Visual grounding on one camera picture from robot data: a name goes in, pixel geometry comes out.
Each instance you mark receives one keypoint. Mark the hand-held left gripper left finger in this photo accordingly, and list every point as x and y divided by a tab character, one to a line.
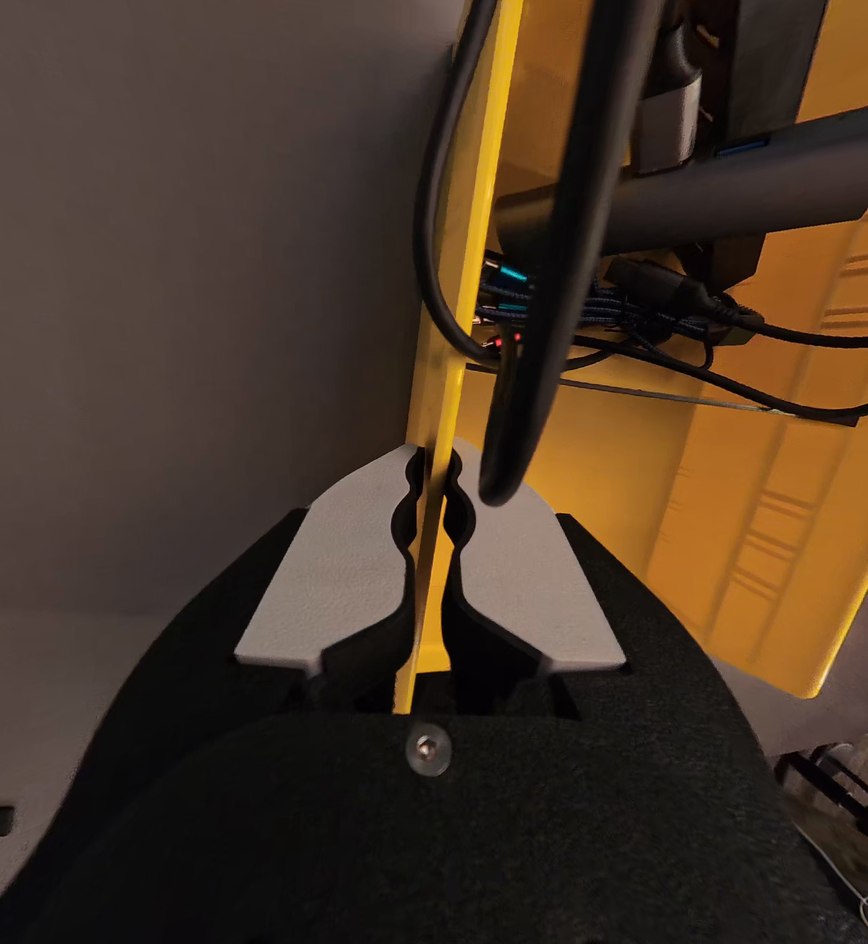
323	590

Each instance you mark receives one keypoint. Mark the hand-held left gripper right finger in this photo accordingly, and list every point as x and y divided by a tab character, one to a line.
545	590

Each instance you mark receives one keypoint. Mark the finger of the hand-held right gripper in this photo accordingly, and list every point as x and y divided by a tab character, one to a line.
766	67

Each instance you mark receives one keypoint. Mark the slim grey usb hub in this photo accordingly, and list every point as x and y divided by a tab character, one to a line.
759	185

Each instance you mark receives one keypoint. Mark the yellow plastic bin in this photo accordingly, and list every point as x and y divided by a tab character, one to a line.
729	516

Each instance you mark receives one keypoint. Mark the black 7-port USB hub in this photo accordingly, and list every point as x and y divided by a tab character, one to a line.
422	221

